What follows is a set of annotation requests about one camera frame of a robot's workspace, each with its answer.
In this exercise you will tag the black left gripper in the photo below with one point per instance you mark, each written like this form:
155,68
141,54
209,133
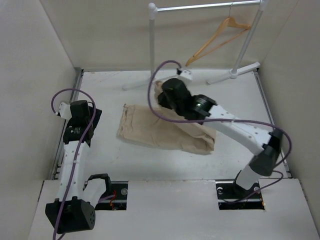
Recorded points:
96,120

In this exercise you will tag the beige trousers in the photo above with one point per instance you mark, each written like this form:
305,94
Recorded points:
138,125

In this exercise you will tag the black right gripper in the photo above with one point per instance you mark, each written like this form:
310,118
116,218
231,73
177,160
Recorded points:
162,100

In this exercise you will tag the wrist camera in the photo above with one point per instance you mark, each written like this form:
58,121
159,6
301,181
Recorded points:
64,111
184,75

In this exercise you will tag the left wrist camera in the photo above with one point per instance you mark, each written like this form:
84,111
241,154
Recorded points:
64,111

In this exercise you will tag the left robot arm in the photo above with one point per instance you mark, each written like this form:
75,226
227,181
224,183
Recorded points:
73,209

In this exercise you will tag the wooden clothes hanger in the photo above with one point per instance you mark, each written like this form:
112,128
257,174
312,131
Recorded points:
217,40

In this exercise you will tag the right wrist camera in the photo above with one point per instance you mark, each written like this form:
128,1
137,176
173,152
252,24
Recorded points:
184,75

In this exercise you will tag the white clothes rack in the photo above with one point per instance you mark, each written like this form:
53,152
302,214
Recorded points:
234,72

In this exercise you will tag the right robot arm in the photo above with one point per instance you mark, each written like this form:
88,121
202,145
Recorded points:
202,110

